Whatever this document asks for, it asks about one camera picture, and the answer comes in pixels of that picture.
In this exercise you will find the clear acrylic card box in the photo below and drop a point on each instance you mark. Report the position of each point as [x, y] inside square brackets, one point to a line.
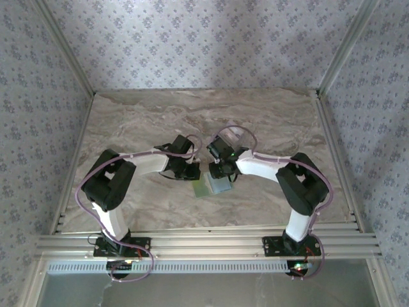
[239, 136]

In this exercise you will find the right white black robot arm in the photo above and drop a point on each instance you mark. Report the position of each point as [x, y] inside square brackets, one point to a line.
[303, 188]

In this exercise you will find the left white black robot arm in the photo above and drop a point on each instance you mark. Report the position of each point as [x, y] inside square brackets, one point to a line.
[108, 182]

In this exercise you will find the grey metal panel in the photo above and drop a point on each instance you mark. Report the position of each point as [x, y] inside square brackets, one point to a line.
[207, 291]

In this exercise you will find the aluminium mounting rail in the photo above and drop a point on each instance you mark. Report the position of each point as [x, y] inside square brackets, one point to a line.
[207, 246]

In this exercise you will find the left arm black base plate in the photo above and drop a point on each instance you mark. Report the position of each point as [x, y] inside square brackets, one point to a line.
[145, 243]

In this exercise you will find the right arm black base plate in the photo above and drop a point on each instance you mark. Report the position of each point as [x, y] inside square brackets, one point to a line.
[271, 247]

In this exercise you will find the aluminium side rail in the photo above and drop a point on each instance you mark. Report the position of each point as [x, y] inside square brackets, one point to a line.
[80, 140]
[336, 160]

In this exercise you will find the aluminium corner post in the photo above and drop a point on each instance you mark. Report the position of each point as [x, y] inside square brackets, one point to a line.
[346, 44]
[65, 44]

